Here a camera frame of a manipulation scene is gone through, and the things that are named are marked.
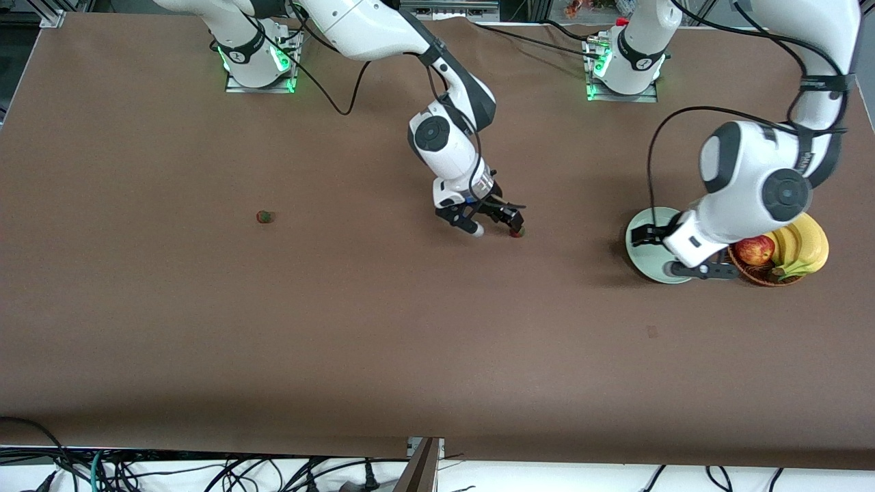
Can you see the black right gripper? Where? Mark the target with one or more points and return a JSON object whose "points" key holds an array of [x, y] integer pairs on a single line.
{"points": [[497, 206]]}

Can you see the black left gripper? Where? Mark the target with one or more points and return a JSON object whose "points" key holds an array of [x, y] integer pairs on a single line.
{"points": [[644, 234]]}

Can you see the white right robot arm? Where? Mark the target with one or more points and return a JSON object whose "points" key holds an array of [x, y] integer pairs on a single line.
{"points": [[444, 150]]}

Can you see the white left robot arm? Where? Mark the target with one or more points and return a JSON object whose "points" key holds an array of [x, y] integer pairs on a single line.
{"points": [[745, 178]]}

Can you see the pale green round plate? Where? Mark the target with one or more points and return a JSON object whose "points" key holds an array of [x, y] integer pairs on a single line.
{"points": [[642, 263]]}

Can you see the red yellow apple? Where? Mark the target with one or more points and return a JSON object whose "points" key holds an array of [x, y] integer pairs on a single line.
{"points": [[755, 251]]}

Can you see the brown wicker basket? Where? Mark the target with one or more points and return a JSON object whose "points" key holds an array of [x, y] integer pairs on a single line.
{"points": [[752, 275]]}

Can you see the brown table cover sheet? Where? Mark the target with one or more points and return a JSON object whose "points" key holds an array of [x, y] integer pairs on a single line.
{"points": [[437, 342]]}

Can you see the grey power strip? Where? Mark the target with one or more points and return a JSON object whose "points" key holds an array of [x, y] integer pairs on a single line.
{"points": [[448, 9]]}

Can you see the dark table leg beam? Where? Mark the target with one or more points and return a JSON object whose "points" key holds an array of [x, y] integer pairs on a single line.
{"points": [[418, 475]]}

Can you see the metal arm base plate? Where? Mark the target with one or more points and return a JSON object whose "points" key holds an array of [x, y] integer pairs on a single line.
{"points": [[260, 89], [622, 98]]}

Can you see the metal table bracket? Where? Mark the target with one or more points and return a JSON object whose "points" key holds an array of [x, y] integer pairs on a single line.
{"points": [[437, 445]]}

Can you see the aluminium frame profile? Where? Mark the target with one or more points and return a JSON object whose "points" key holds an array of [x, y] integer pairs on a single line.
{"points": [[51, 17]]}

